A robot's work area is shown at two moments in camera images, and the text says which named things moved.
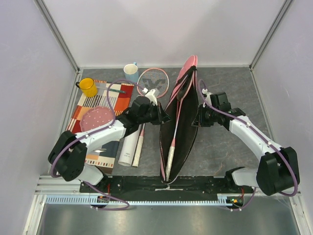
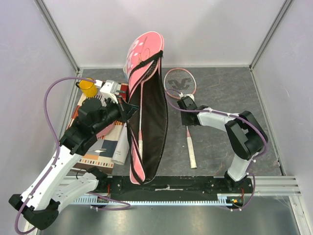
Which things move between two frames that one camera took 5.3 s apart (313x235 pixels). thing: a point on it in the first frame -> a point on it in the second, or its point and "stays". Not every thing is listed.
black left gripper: [162, 116] -> [125, 110]
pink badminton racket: [149, 79] -> [183, 81]
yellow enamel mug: [88, 86] stays
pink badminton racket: [171, 149] -> [141, 133]
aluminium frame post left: [42, 7] stays
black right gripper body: [200, 115] -> [184, 103]
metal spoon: [99, 150] stays
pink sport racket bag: [177, 132] -> [147, 130]
